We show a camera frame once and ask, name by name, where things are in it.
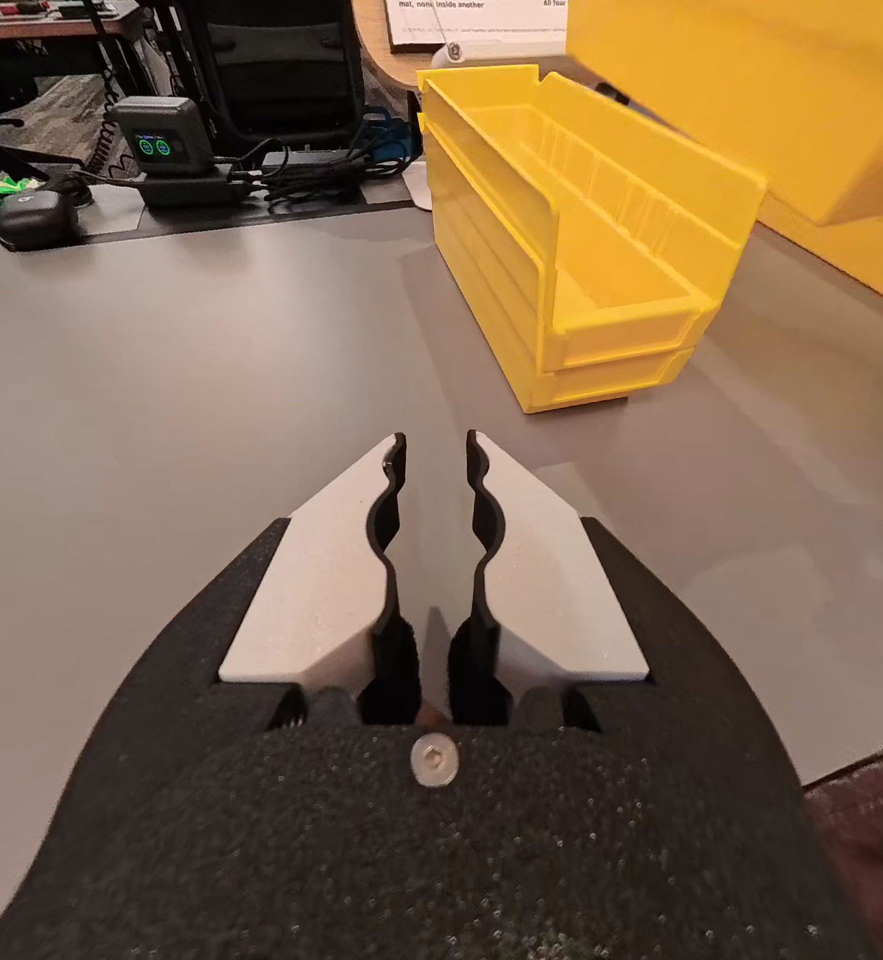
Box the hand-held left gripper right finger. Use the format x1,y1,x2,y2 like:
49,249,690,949
465,429,650,702

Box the black coiled cable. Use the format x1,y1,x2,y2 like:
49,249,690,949
85,75,125,175

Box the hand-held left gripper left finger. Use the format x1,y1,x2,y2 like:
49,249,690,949
218,432,409,702

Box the black device green display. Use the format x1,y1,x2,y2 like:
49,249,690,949
107,96,215,176

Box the dark rounded object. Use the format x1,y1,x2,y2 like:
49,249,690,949
0,187,81,252

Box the yellow plastic storage bin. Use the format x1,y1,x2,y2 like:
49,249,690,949
565,0,883,228
756,150,883,318
422,120,699,415
416,63,769,372

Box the person's brown shirt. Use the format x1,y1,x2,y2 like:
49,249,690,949
801,738,883,960

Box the brown background table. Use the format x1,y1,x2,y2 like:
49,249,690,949
0,0,143,43

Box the black cable bundle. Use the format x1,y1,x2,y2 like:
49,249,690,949
216,112,424,205

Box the printed instruction sheet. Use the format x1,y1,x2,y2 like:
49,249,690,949
385,0,570,54

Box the black power adapter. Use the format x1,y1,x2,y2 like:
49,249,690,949
137,168,252,209

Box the black mesh office chair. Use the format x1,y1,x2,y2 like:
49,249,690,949
160,0,368,151

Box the blue plastic basket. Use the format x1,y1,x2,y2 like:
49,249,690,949
359,112,424,163

